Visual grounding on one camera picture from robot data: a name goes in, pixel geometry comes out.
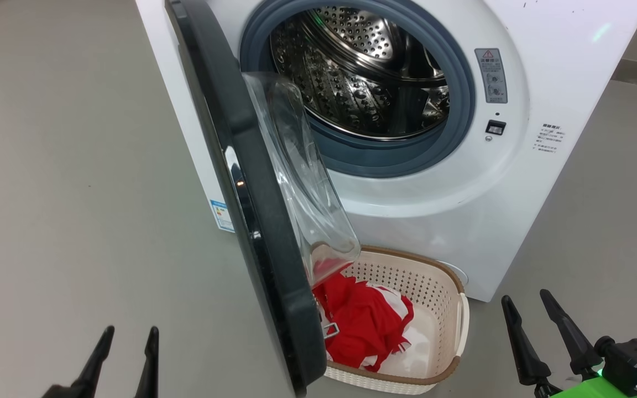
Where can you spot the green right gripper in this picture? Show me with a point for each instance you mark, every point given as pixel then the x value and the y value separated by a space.
pixel 589 389

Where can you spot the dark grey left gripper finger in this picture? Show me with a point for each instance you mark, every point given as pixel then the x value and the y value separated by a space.
pixel 149 365
pixel 94 359

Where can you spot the red and white garment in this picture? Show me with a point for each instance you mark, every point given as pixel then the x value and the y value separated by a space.
pixel 363 326
pixel 393 293

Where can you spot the black round glass washer door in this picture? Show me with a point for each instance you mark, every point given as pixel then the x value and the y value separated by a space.
pixel 263 221

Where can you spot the cream perforated plastic laundry basket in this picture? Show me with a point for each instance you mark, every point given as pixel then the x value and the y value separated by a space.
pixel 440 309

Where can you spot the white front-load washing machine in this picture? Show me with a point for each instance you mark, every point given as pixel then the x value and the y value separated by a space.
pixel 517 210

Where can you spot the stainless steel washing machine drum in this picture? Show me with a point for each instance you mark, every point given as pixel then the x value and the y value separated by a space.
pixel 363 72

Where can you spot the round white filter cover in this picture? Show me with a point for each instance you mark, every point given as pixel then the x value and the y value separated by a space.
pixel 459 272

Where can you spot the blue energy label sticker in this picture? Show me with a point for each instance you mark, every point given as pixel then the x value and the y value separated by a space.
pixel 222 215

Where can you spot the grey warning sticker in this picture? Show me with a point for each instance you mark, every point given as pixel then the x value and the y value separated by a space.
pixel 491 74

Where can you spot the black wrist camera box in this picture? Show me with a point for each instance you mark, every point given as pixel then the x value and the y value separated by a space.
pixel 633 362

